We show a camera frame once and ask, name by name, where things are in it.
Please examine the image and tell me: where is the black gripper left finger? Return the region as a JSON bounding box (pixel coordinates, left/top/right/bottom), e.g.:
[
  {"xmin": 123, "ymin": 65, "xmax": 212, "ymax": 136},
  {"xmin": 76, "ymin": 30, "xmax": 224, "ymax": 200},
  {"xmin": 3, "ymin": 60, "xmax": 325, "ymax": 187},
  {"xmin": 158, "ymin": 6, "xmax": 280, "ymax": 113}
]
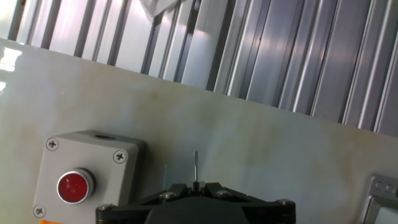
[{"xmin": 95, "ymin": 183, "xmax": 194, "ymax": 224}]

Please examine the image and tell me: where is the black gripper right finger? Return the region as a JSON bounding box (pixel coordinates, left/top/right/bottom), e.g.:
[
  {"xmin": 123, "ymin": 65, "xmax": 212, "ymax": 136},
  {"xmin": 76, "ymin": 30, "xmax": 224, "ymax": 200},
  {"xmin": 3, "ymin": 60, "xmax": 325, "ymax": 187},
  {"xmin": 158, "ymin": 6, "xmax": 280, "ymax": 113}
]
[{"xmin": 198, "ymin": 182, "xmax": 296, "ymax": 224}]

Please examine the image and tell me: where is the blue handled small screwdriver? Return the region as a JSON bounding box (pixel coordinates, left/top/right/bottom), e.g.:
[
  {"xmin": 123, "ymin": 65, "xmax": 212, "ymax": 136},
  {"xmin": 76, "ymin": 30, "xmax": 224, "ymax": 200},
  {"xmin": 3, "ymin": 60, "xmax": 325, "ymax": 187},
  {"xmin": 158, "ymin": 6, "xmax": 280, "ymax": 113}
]
[{"xmin": 192, "ymin": 150, "xmax": 200, "ymax": 191}]

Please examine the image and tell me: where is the grey box flat red button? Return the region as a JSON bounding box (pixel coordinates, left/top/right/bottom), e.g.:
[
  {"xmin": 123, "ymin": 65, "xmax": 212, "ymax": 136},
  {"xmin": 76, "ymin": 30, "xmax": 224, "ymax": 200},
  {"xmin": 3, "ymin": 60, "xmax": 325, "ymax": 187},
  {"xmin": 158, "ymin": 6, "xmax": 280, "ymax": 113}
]
[{"xmin": 32, "ymin": 129, "xmax": 146, "ymax": 224}]

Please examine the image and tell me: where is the yellow box green button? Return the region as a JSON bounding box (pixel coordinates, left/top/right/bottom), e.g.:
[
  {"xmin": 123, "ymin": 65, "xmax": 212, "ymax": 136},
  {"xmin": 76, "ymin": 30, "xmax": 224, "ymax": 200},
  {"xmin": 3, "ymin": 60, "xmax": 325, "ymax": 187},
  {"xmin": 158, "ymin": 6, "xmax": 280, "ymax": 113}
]
[{"xmin": 358, "ymin": 173, "xmax": 398, "ymax": 224}]

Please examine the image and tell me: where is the white crumpled tissue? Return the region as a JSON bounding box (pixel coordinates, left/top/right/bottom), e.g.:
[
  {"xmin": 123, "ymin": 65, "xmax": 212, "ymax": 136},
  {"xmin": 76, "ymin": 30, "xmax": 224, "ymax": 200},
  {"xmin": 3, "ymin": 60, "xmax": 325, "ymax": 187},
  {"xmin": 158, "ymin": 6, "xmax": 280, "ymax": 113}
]
[{"xmin": 137, "ymin": 0, "xmax": 188, "ymax": 19}]

